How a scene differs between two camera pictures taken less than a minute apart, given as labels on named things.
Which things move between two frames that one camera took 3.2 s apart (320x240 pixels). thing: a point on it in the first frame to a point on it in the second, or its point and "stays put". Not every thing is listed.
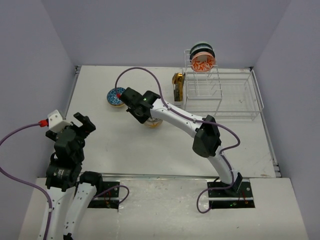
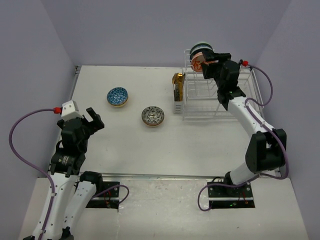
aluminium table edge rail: [77, 69] stays put
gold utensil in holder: [177, 81] stays put
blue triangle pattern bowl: [113, 96] stays put
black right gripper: [141, 119] to [207, 70]
